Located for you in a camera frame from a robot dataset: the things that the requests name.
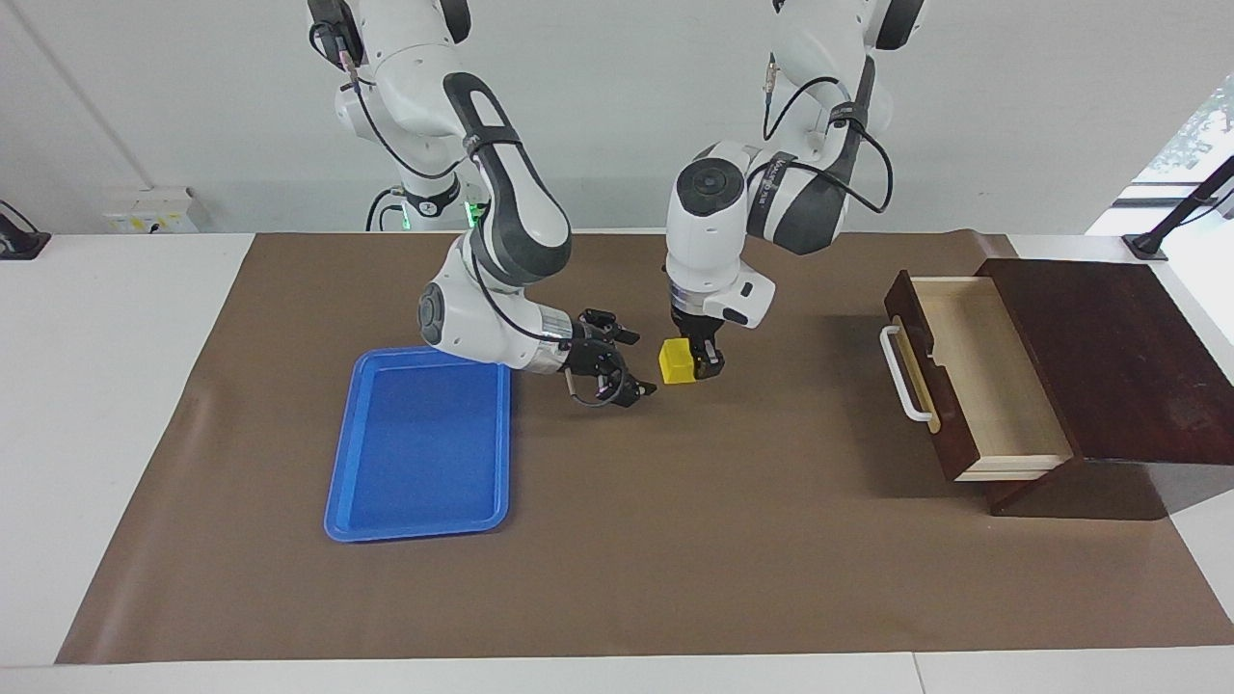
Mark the yellow cube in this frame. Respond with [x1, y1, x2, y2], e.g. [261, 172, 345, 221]
[658, 337, 697, 386]

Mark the blue plastic tray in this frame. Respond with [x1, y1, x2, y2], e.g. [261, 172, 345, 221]
[323, 345, 512, 544]

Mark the wooden drawer with white handle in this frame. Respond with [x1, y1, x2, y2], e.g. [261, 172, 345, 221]
[879, 270, 1076, 483]

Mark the window with greenery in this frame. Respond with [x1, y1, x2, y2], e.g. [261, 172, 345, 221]
[1113, 72, 1234, 208]

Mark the brown paper table mat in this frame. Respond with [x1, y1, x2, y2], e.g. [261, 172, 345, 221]
[55, 229, 1234, 666]

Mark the black camera stand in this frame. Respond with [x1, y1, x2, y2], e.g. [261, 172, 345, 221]
[1123, 154, 1234, 261]

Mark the white wall outlet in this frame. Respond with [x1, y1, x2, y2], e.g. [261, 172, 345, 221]
[104, 188, 199, 234]

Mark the black base power cable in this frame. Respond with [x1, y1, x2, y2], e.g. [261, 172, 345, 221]
[364, 188, 406, 232]

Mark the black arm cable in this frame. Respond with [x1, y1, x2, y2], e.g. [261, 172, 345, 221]
[308, 19, 618, 409]
[762, 56, 895, 215]

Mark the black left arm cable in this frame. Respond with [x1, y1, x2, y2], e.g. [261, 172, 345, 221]
[762, 56, 895, 215]

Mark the dark wooden drawer cabinet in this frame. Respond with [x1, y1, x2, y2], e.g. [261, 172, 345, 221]
[974, 256, 1234, 519]

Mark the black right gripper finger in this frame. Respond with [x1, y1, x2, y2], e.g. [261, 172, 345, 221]
[578, 308, 640, 346]
[596, 369, 658, 409]

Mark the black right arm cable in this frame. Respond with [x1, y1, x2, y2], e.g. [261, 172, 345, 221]
[308, 19, 618, 409]

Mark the black table clamp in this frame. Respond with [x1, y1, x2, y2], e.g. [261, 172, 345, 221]
[0, 200, 51, 261]

